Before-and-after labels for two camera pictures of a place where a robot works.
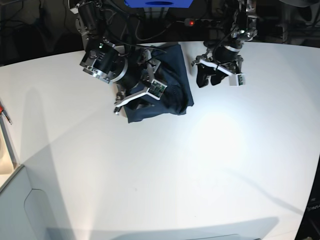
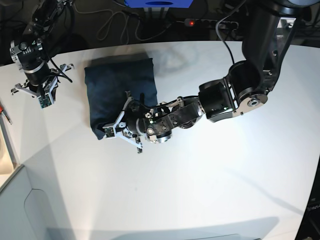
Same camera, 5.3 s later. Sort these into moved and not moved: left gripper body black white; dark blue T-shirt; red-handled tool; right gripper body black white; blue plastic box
Moved: right gripper body black white; dark blue T-shirt; left gripper body black white
Not moved: red-handled tool; blue plastic box
